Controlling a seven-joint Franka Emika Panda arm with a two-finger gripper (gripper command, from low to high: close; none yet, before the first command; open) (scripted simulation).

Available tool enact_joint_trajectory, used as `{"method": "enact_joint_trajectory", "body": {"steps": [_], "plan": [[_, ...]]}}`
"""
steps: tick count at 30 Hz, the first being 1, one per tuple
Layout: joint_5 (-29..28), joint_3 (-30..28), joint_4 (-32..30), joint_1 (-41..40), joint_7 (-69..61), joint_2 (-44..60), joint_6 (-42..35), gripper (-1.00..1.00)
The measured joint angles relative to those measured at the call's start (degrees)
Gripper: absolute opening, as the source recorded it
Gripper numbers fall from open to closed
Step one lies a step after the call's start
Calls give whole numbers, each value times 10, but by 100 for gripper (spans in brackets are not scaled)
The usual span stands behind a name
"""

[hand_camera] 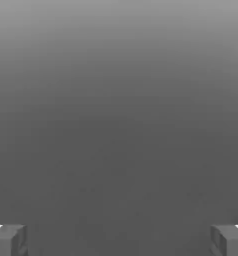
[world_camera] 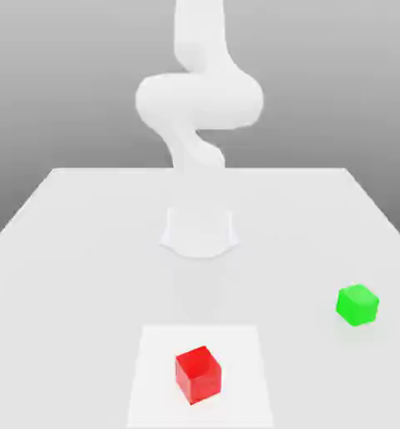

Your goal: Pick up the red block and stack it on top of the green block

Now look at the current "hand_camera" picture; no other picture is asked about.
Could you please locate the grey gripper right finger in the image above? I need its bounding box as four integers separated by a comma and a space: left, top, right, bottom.
210, 224, 238, 256

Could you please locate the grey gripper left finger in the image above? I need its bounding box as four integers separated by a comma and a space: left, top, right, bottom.
0, 224, 29, 256

